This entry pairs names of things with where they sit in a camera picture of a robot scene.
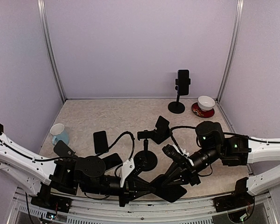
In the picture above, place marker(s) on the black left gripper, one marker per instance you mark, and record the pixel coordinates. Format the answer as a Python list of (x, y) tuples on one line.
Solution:
[(136, 184)]

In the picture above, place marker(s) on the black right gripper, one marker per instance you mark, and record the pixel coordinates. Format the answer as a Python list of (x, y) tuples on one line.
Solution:
[(188, 174)]

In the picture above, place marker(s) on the black folding phone stand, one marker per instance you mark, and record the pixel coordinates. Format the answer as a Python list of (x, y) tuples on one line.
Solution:
[(162, 131)]

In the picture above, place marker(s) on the black round-base pole stand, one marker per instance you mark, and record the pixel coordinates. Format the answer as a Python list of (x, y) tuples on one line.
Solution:
[(176, 106)]

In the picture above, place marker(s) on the blue-edged black smartphone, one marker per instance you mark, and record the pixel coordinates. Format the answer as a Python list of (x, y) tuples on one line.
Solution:
[(183, 82)]

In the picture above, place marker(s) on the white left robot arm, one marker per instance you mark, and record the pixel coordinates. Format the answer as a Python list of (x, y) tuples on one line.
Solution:
[(38, 175)]

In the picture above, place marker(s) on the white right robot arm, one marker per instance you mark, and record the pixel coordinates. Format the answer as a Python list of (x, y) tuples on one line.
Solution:
[(232, 149)]

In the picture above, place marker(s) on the black smartphone silver edge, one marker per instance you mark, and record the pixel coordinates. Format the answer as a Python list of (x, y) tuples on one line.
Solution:
[(112, 161)]

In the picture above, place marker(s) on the black smartphone blue edge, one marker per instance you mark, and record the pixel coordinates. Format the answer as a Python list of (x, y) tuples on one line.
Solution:
[(100, 142)]

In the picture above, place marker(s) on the red round saucer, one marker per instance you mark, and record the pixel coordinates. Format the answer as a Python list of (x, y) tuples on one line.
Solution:
[(200, 113)]

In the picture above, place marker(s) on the white ceramic bowl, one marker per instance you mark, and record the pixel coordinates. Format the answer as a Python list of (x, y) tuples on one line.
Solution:
[(206, 103)]

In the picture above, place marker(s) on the light blue mug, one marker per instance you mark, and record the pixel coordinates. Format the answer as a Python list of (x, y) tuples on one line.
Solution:
[(58, 133)]

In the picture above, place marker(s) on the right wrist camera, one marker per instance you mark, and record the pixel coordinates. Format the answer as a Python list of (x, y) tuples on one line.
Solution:
[(180, 158)]

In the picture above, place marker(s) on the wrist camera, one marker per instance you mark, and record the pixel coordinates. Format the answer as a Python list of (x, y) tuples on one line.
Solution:
[(180, 158), (126, 169)]

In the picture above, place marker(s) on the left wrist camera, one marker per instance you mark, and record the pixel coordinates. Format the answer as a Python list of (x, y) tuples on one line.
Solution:
[(126, 169)]

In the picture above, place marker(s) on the brown-base plate phone stand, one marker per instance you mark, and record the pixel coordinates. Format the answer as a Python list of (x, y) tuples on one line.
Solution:
[(62, 150)]

